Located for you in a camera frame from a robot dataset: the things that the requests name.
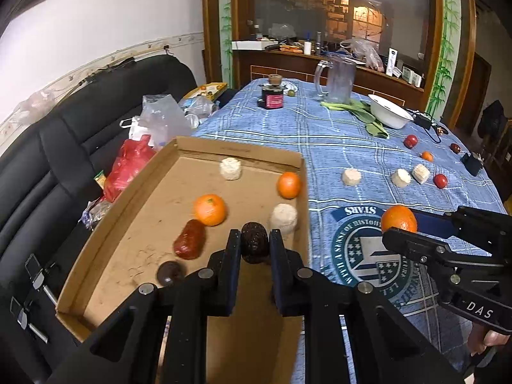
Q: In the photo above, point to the black leather sofa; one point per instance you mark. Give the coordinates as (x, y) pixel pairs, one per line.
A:
(47, 180)

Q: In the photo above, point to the white flat box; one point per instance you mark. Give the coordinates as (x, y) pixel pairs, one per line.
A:
(255, 45)

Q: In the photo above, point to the red tomato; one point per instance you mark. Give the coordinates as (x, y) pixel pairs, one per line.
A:
(410, 141)
(440, 181)

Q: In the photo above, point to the blue plaid tablecloth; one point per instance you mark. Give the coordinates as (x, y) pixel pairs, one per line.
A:
(344, 239)

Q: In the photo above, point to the clear plastic bag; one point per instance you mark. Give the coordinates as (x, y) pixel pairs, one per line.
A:
(161, 119)

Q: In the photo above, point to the orange mandarin front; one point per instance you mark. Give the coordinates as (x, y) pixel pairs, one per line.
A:
(289, 185)

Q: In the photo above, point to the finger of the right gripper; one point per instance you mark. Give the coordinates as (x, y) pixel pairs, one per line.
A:
(432, 254)
(437, 225)

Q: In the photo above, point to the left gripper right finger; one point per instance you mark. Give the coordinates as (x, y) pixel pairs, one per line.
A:
(287, 288)

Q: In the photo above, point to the small orange mandarin far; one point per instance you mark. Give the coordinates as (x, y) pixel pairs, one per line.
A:
(427, 156)

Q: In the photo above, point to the brown cardboard box tray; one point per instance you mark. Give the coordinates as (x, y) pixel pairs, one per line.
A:
(167, 223)

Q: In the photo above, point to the white tall box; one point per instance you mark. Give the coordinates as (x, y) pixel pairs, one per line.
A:
(391, 62)

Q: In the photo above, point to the plastic bag on counter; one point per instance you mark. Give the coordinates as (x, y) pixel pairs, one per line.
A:
(365, 52)

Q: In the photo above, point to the dark plum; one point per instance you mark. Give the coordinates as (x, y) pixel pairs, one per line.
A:
(170, 273)

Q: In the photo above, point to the large red jujube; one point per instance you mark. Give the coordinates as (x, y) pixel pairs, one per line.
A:
(191, 240)

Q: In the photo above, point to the red jujube far right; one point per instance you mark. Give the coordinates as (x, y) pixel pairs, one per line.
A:
(455, 148)

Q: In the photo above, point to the white corn piece large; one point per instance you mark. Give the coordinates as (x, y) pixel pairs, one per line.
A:
(420, 173)

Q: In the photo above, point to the black power adapter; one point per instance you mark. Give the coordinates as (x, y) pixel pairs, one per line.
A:
(422, 120)

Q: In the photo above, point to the white bowl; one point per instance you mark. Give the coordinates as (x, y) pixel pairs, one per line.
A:
(388, 113)

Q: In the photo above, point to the green leafy vegetable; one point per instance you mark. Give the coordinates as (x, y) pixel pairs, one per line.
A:
(362, 112)

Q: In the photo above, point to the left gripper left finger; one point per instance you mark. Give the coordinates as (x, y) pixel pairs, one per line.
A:
(225, 265)

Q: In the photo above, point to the yellow snack box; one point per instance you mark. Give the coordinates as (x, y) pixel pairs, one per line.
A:
(211, 91)

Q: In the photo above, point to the dark jujube front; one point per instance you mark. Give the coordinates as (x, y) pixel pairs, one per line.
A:
(254, 243)

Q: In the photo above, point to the dark jar pink label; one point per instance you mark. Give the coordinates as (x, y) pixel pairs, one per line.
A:
(272, 93)

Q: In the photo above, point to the red plastic bag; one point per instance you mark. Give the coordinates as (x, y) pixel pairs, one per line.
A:
(132, 157)

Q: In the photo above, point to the right human hand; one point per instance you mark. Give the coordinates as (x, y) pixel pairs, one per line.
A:
(481, 338)

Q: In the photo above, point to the white corn piece front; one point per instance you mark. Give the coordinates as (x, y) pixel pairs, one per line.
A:
(351, 177)

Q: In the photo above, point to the clear glass pitcher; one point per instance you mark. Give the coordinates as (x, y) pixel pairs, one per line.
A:
(341, 72)

